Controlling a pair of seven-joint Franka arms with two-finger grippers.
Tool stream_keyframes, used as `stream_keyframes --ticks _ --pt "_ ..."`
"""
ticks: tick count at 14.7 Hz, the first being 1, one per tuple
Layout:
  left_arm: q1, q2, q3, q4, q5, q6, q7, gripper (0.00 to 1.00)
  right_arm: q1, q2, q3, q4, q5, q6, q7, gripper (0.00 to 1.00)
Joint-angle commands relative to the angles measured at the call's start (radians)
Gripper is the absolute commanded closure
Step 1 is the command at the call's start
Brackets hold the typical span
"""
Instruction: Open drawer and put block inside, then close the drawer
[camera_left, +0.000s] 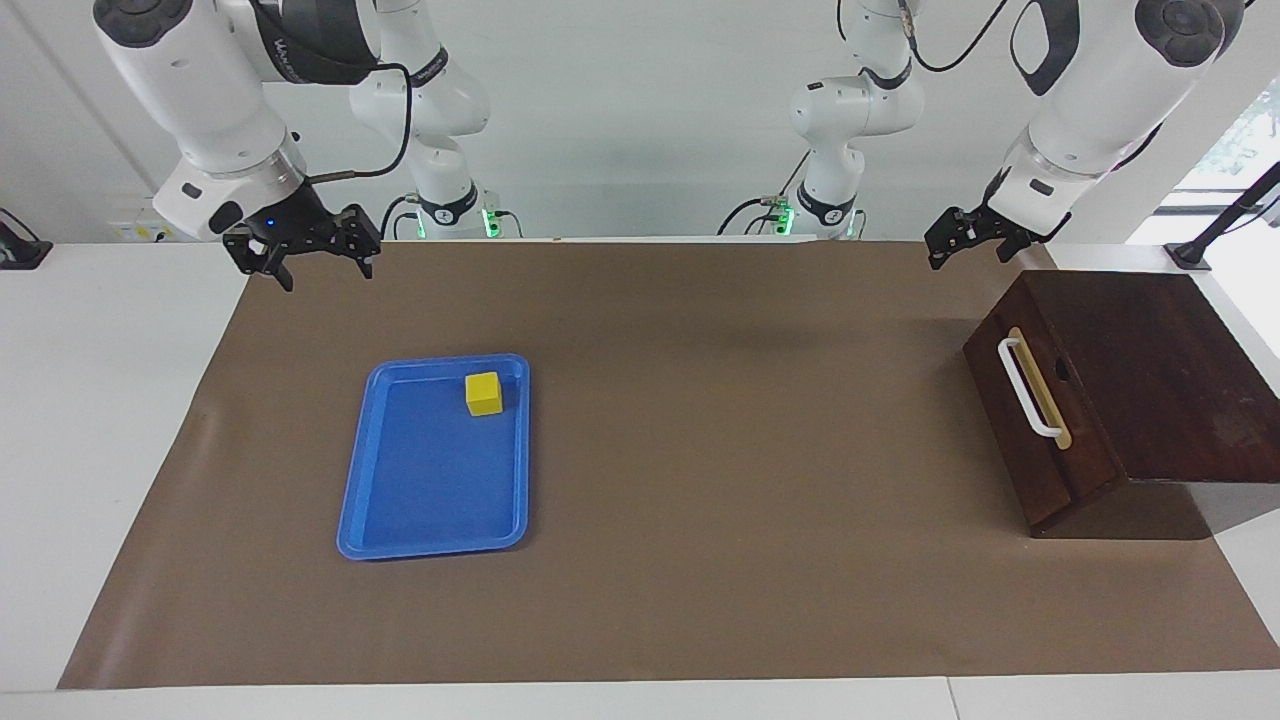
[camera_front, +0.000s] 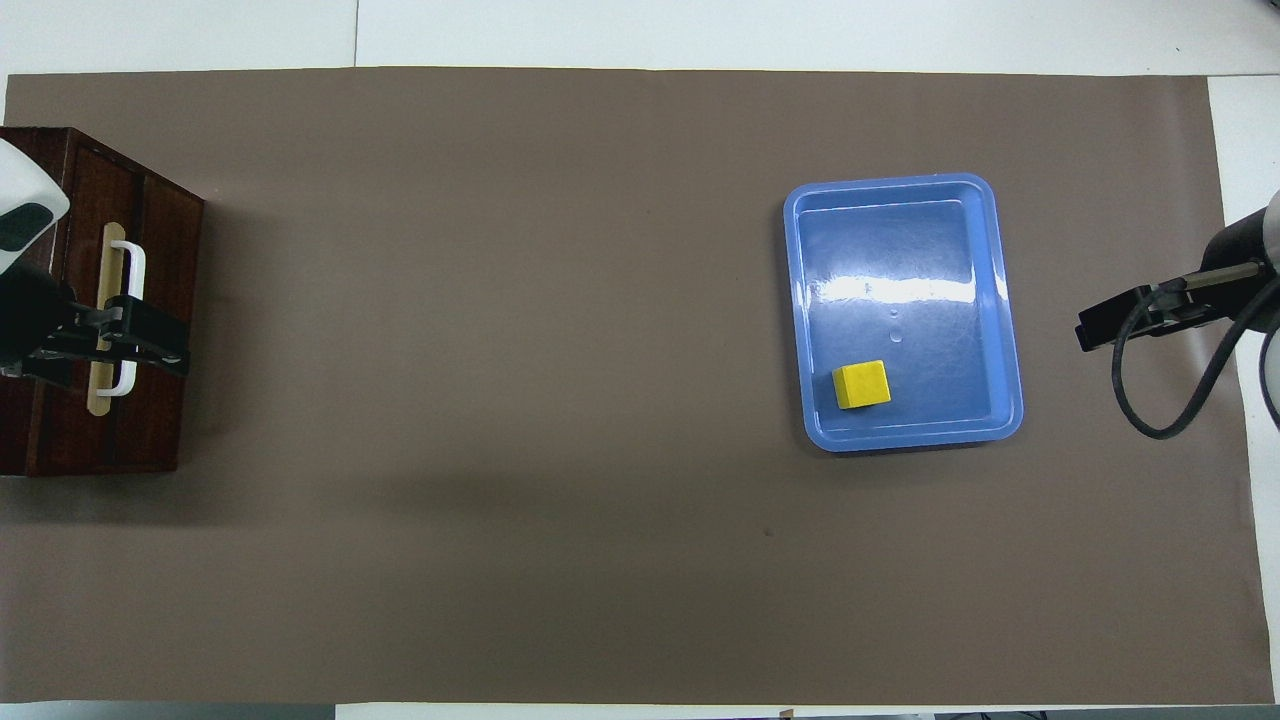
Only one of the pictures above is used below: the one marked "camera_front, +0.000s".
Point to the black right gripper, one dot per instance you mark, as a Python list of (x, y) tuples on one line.
[(1115, 318)]

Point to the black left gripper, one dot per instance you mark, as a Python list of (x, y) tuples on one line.
[(40, 320)]

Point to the wooden drawer dark front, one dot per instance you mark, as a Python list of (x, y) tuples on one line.
[(85, 200)]

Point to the yellow cube block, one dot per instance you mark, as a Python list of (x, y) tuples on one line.
[(862, 385)]

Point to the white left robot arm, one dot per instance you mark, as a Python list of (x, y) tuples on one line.
[(25, 190)]

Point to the dark brown wooden cabinet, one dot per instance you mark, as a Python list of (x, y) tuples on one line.
[(165, 420)]

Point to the blue plastic tray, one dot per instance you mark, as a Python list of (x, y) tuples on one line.
[(900, 250)]

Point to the brown table mat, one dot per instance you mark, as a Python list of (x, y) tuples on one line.
[(550, 400)]

